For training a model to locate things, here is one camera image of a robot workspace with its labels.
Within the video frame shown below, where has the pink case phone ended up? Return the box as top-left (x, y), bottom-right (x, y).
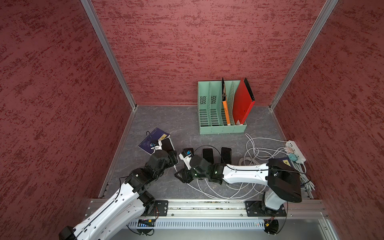
top-left (182, 148), bottom-right (194, 158)

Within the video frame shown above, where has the orange folder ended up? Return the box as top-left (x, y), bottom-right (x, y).
top-left (221, 77), bottom-right (232, 126)

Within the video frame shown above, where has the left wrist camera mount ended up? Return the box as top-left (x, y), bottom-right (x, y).
top-left (150, 141), bottom-right (162, 154)

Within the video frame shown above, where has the white power strip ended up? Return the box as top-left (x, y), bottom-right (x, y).
top-left (285, 141), bottom-right (306, 164)

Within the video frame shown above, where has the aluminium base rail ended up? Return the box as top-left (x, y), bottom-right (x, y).
top-left (137, 200), bottom-right (330, 220)

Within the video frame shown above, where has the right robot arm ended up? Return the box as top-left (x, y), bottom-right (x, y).
top-left (175, 153), bottom-right (302, 217)

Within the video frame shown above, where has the green file organizer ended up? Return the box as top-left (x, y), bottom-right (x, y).
top-left (198, 81), bottom-right (247, 135)

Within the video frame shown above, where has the purple book yellow label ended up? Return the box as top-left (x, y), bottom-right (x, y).
top-left (138, 128), bottom-right (170, 155)

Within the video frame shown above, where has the dark phone far left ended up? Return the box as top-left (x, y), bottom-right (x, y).
top-left (161, 138), bottom-right (175, 152)

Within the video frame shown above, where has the aluminium corner post right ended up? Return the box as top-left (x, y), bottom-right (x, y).
top-left (269, 0), bottom-right (338, 112)

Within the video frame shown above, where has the red folder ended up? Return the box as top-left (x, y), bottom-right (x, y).
top-left (233, 78), bottom-right (255, 125)

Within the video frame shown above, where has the rightmost black phone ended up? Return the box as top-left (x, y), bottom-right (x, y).
top-left (221, 147), bottom-right (232, 165)

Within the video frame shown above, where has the aluminium corner post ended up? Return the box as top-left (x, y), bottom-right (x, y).
top-left (81, 0), bottom-right (137, 111)
top-left (269, 0), bottom-right (338, 112)

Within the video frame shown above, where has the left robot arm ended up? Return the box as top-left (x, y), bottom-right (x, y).
top-left (59, 150), bottom-right (178, 240)

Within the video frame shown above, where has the bundle of white cables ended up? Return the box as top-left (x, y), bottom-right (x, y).
top-left (173, 133), bottom-right (316, 201)

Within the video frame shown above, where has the white case phone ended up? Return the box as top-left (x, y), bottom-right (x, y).
top-left (202, 148), bottom-right (215, 164)

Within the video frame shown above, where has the aluminium corner post left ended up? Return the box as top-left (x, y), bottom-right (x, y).
top-left (81, 0), bottom-right (137, 111)

